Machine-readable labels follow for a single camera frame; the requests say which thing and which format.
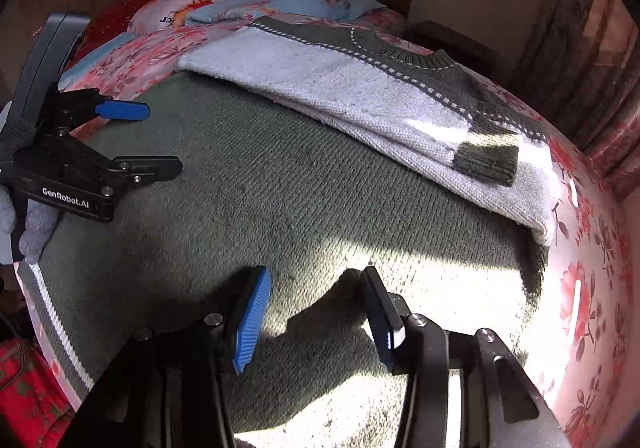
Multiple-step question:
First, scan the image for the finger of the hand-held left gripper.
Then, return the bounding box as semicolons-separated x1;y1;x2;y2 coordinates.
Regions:
47;88;152;137
97;155;184;192

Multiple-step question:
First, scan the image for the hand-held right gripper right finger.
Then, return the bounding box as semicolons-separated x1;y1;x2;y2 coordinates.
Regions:
361;266;573;448

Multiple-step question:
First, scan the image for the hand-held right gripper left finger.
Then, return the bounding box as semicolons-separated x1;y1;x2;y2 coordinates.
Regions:
75;265;275;448

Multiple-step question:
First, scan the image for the green grey knit sweater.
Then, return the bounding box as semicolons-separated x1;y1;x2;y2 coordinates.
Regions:
15;16;568;448

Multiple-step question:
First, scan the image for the person's left hand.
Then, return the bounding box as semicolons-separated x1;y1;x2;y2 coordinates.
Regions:
0;185;62;265

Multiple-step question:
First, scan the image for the light blue cloth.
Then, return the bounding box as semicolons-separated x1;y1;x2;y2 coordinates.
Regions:
59;32;137;86

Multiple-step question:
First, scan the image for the red blanket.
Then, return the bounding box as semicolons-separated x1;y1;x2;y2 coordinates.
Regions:
80;0;167;56

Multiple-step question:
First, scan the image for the light blue floral pillow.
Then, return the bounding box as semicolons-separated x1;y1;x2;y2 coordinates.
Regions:
187;0;387;24

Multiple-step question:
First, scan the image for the pink floral bed sheet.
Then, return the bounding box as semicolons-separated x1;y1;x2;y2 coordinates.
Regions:
57;2;636;448

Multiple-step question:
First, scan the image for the red floral cloth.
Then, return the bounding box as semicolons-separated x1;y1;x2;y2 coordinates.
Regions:
0;335;77;448

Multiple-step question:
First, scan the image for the pink floral curtain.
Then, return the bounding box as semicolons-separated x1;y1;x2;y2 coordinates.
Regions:
510;0;640;199

